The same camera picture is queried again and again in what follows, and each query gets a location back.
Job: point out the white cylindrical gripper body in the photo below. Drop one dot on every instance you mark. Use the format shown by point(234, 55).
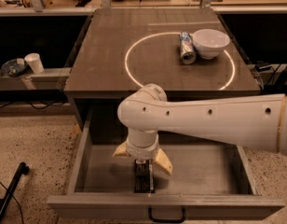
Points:
point(142, 152)

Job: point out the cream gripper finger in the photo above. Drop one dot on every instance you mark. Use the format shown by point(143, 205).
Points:
point(162, 162)
point(121, 151)

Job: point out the black rxbar chocolate bar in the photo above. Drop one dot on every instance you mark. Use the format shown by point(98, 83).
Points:
point(144, 178)

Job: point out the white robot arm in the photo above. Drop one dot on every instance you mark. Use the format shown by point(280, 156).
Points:
point(258, 122)

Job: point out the grey open top drawer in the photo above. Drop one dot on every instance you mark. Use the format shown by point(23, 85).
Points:
point(211, 181)

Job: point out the black pole on floor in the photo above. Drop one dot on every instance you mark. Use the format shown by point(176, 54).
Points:
point(22, 169)

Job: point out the low grey side shelf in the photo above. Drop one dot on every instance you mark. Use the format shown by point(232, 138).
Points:
point(49, 79)

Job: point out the silver blue soda can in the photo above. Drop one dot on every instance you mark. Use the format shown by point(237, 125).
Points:
point(187, 51)

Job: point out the white ceramic bowl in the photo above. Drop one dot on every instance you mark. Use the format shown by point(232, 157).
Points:
point(209, 43)

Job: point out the white paper cup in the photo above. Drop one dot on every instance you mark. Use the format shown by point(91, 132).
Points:
point(34, 61)

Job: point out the dark round dish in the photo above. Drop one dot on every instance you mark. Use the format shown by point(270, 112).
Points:
point(14, 67)

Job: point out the black drawer handle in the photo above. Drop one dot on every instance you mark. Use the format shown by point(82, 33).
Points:
point(163, 216)

